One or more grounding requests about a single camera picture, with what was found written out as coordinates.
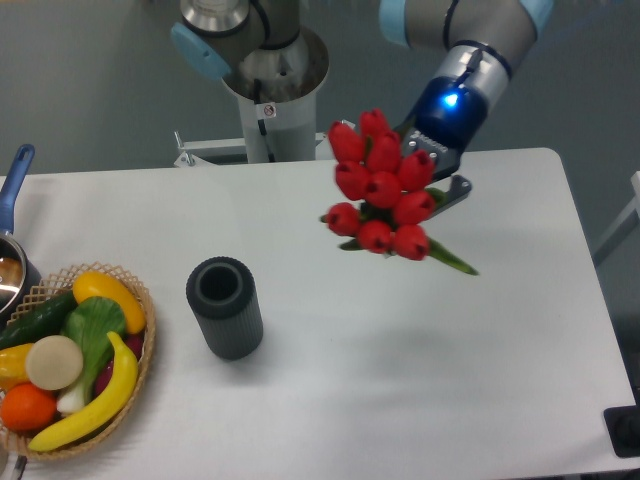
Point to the purple red vegetable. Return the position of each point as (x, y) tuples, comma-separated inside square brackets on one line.
[(135, 343)]

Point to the red tulip bouquet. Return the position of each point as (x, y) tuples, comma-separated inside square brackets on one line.
[(388, 194)]

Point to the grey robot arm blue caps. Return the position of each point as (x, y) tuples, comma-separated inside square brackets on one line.
[(485, 44)]

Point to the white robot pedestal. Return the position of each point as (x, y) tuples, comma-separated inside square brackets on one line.
[(276, 92)]

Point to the yellow banana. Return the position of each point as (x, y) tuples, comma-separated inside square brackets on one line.
[(100, 410)]

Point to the woven wicker basket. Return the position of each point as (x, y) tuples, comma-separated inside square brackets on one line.
[(58, 283)]

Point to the orange fruit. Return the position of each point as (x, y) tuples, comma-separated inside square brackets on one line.
[(28, 408)]

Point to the green bok choy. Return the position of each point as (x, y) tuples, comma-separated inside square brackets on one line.
[(87, 326)]

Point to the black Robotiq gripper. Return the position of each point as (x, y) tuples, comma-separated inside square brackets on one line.
[(443, 121)]

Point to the yellow pepper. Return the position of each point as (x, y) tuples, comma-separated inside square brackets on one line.
[(13, 366)]

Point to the white frame at right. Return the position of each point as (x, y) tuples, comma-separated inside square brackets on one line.
[(620, 228)]

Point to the dark grey ribbed vase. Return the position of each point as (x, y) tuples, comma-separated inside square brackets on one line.
[(221, 293)]

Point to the black box at table edge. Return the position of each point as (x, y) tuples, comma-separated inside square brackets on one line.
[(623, 427)]

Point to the beige round disc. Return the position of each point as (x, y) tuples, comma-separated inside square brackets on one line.
[(54, 362)]

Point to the blue handled saucepan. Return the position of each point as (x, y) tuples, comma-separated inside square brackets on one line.
[(18, 274)]

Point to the green cucumber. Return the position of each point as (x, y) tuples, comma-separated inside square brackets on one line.
[(44, 320)]

